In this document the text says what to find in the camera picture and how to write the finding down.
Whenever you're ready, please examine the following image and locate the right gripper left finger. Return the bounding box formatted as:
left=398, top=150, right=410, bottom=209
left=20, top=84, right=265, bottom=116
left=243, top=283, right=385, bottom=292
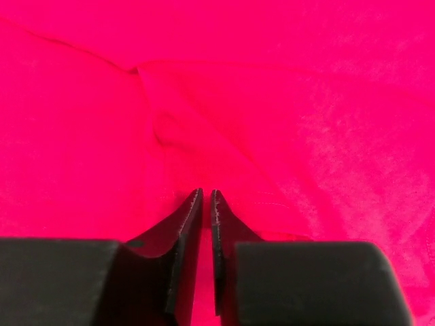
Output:
left=1, top=189, right=203, bottom=325

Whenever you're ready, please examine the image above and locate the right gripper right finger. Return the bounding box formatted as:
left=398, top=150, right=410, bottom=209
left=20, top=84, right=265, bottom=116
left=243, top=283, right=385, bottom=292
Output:
left=211, top=190, right=413, bottom=325

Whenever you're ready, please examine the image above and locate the pink t shirt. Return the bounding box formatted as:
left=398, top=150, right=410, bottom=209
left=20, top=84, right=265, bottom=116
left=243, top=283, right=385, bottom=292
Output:
left=1, top=1, right=434, bottom=325

